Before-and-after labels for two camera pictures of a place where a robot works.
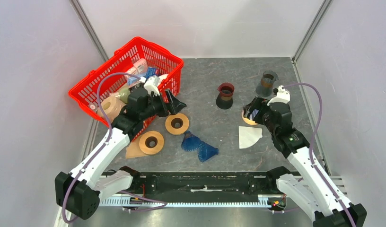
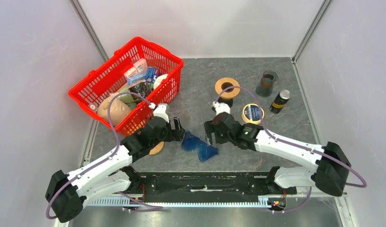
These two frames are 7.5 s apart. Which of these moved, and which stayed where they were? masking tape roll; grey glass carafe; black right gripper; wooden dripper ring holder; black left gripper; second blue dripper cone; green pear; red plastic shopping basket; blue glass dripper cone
Moved: black right gripper; wooden dripper ring holder; black left gripper
Stayed: blue glass dripper cone; masking tape roll; grey glass carafe; green pear; second blue dripper cone; red plastic shopping basket
